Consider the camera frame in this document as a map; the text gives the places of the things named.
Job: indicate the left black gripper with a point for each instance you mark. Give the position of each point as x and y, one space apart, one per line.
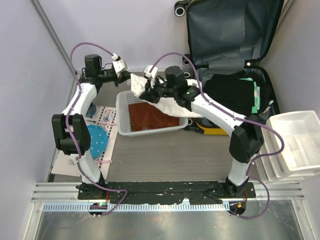
122 77

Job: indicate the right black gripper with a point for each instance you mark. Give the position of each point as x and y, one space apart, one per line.
149 93

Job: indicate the white fluffy towel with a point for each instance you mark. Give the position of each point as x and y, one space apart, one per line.
167 106

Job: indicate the white perforated plastic basket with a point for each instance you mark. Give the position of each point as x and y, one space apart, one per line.
123 100

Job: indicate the brown towel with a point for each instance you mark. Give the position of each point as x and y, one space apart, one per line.
144 116

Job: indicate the yellow cartoon hard-shell suitcase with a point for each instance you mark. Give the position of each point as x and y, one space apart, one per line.
226 37

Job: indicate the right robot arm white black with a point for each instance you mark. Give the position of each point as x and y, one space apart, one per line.
175 97

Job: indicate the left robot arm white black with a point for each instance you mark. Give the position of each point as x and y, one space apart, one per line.
71 134

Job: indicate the patterned white placemat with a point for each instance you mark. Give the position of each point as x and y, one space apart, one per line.
64 165

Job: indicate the small blue cup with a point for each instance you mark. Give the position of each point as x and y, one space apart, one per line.
91 111

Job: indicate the pink chopstick near cup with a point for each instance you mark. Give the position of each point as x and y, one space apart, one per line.
107 123

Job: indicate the blue dotted plate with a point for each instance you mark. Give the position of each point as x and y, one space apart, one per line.
98 140

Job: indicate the pink chopstick near edge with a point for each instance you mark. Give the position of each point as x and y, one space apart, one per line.
103 162

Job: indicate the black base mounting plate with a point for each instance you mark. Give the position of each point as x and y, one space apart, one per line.
165 191

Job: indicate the floral patterned small pouch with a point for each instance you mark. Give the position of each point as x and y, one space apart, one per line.
267 108

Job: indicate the white compartment organizer tray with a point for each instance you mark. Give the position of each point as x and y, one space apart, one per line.
300 158

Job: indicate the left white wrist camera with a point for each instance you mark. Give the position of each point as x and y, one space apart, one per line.
119 64

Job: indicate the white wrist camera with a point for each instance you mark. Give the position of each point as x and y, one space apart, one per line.
150 72
119 64

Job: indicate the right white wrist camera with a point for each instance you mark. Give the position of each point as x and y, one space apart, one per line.
150 72

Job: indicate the aluminium rail frame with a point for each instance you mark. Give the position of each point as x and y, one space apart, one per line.
63 197

